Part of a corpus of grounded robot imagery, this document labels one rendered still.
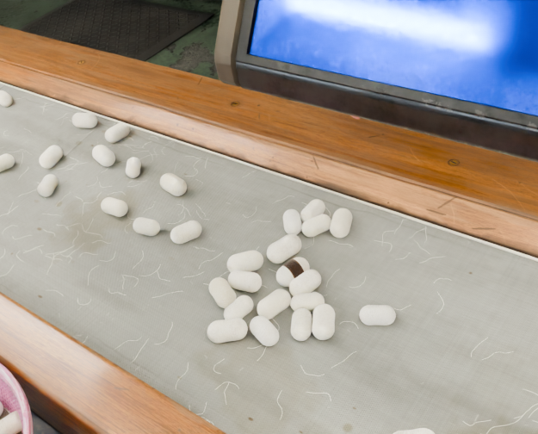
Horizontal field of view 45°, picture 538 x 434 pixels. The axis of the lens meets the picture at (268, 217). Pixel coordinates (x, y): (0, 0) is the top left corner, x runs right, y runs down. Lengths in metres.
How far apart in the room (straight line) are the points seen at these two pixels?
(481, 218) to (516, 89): 0.42
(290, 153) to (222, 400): 0.32
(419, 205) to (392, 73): 0.42
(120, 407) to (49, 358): 0.09
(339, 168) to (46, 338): 0.35
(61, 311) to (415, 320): 0.34
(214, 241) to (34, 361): 0.22
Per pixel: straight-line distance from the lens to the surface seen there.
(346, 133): 0.78
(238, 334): 0.59
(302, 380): 0.57
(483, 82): 0.26
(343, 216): 0.67
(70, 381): 0.60
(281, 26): 0.31
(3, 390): 0.64
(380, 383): 0.56
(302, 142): 0.77
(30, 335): 0.65
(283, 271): 0.62
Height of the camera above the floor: 1.20
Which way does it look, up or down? 40 degrees down
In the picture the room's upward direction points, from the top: 12 degrees counter-clockwise
